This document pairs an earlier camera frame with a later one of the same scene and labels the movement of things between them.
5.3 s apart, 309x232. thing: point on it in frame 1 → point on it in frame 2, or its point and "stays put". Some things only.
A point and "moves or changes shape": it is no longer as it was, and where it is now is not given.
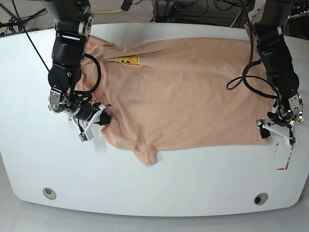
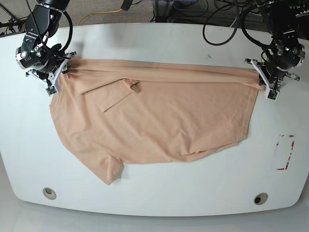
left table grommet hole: x=49 y=193 stays put
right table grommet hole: x=260 y=198 stays put
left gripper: x=75 y=104 → x=34 y=54
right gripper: x=287 y=111 → x=288 y=54
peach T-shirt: x=175 y=93 moves or changes shape
